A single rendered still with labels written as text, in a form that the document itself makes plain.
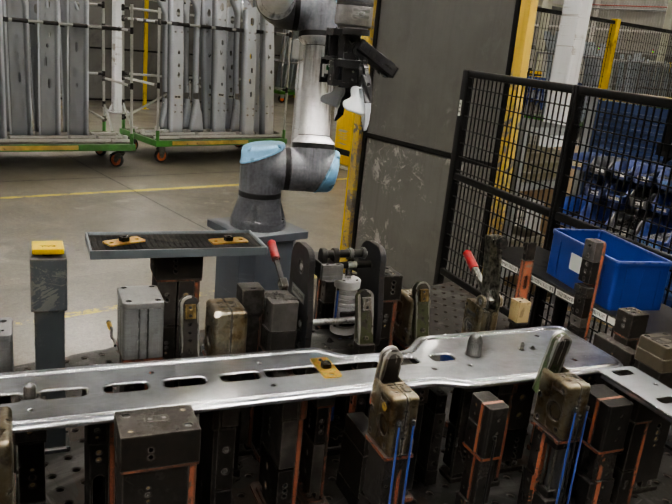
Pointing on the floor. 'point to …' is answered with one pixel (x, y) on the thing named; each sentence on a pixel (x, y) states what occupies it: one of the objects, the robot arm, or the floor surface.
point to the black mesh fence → (546, 176)
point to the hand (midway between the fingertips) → (352, 126)
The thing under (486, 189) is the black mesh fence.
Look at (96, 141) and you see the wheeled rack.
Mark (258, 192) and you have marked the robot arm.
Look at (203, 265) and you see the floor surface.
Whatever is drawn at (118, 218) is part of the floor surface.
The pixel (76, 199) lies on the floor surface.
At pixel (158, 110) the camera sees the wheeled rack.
